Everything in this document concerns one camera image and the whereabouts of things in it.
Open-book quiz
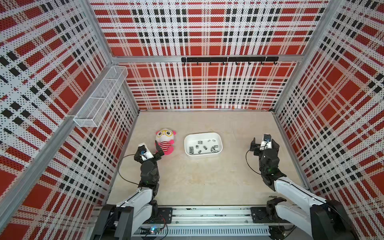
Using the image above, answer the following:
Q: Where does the pink white plush toy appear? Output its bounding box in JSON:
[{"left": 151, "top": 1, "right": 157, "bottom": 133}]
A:
[{"left": 156, "top": 129, "right": 176, "bottom": 155}]

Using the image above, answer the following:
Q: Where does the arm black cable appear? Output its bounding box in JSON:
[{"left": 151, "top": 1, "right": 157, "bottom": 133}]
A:
[
  {"left": 117, "top": 153, "right": 142, "bottom": 187},
  {"left": 245, "top": 149, "right": 263, "bottom": 176}
]

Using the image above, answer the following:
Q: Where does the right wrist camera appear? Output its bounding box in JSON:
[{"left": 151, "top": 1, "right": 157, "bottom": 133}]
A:
[{"left": 260, "top": 134, "right": 272, "bottom": 151}]

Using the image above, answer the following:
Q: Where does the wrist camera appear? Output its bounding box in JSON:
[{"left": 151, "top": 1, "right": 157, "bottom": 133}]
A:
[
  {"left": 137, "top": 143, "right": 154, "bottom": 162},
  {"left": 260, "top": 134, "right": 272, "bottom": 151}
]

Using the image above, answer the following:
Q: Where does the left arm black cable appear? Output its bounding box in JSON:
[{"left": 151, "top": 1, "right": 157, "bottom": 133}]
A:
[{"left": 117, "top": 153, "right": 142, "bottom": 187}]

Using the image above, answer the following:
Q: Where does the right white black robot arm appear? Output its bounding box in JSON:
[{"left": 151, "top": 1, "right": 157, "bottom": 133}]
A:
[{"left": 249, "top": 135, "right": 359, "bottom": 240}]

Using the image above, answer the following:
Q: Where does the green circuit board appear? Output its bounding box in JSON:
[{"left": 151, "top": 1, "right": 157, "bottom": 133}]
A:
[{"left": 140, "top": 227, "right": 158, "bottom": 236}]

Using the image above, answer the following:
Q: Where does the white wire mesh basket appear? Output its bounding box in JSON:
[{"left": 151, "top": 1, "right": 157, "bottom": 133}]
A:
[{"left": 74, "top": 66, "right": 128, "bottom": 128}]

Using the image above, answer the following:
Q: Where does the black wall hook rail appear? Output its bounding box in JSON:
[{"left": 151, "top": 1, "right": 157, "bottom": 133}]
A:
[{"left": 181, "top": 57, "right": 279, "bottom": 63}]

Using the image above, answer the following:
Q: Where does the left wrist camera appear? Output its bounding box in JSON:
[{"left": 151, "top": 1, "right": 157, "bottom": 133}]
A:
[{"left": 137, "top": 143, "right": 154, "bottom": 162}]

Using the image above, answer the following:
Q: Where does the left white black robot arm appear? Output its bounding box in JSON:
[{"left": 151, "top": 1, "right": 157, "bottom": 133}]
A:
[{"left": 91, "top": 141, "right": 165, "bottom": 240}]

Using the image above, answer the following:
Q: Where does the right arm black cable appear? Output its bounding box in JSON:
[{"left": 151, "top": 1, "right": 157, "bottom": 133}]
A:
[{"left": 245, "top": 149, "right": 263, "bottom": 176}]

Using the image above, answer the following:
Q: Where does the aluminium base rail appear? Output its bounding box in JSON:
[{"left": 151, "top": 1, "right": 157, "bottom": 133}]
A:
[{"left": 86, "top": 205, "right": 334, "bottom": 240}]

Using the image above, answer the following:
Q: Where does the white plastic storage box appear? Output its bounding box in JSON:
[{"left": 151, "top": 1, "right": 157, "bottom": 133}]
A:
[{"left": 184, "top": 132, "right": 224, "bottom": 157}]

